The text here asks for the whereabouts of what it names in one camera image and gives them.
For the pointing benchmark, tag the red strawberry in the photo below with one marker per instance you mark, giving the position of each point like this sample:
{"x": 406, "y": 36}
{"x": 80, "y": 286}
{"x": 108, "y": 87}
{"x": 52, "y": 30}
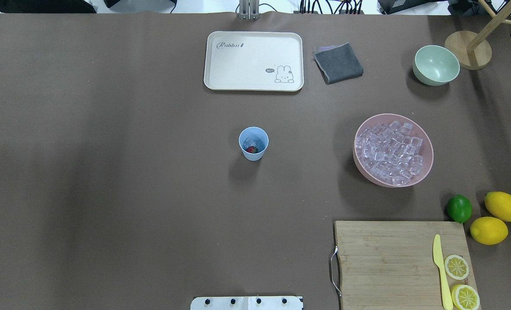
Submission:
{"x": 252, "y": 150}

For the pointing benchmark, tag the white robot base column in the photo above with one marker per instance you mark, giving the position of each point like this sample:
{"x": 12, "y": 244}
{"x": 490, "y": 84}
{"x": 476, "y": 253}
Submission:
{"x": 247, "y": 303}

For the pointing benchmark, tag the blue plastic cup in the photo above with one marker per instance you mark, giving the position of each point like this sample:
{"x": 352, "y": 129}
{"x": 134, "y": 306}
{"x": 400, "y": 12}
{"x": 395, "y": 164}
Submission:
{"x": 253, "y": 136}

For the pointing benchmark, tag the pink bowl of ice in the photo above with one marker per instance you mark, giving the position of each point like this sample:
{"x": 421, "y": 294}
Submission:
{"x": 393, "y": 151}

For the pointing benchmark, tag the wooden cup stand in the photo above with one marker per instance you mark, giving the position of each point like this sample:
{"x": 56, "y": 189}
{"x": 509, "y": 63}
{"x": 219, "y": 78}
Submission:
{"x": 471, "y": 49}

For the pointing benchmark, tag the cream rabbit tray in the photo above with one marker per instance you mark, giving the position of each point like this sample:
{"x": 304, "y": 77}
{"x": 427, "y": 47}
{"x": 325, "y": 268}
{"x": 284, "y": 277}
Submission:
{"x": 254, "y": 61}

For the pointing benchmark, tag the grey folded cloth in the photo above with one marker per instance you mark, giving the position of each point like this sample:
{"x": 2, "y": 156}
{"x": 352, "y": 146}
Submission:
{"x": 338, "y": 63}

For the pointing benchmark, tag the wooden cutting board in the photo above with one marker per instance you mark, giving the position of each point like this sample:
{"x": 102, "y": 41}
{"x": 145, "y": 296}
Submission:
{"x": 388, "y": 264}

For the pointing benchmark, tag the mint green bowl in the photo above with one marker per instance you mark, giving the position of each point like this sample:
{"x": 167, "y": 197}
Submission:
{"x": 435, "y": 65}

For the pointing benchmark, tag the green lime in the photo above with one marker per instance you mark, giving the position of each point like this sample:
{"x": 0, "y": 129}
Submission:
{"x": 459, "y": 208}

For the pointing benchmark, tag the lemon slice upper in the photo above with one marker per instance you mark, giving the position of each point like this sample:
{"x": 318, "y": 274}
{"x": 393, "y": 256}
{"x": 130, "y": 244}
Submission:
{"x": 456, "y": 267}

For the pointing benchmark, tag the lemon slice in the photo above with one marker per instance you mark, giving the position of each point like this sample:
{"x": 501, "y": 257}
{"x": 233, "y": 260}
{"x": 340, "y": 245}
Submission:
{"x": 465, "y": 297}
{"x": 456, "y": 267}

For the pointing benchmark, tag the yellow plastic knife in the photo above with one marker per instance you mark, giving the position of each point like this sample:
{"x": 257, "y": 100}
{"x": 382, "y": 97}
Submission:
{"x": 438, "y": 261}

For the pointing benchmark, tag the yellow lemon near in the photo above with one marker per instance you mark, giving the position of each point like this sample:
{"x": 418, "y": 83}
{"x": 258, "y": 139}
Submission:
{"x": 489, "y": 230}

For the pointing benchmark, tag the yellow lemon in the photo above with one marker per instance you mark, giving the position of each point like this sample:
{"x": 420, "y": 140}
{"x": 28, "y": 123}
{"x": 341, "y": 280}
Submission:
{"x": 499, "y": 205}
{"x": 489, "y": 230}

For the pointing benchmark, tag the yellow lemon far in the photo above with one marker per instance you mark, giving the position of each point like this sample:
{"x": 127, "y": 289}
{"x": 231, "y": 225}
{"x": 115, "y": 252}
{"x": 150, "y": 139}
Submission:
{"x": 499, "y": 205}

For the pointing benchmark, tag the lemon slice lower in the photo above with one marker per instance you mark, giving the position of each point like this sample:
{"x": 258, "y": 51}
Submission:
{"x": 465, "y": 297}

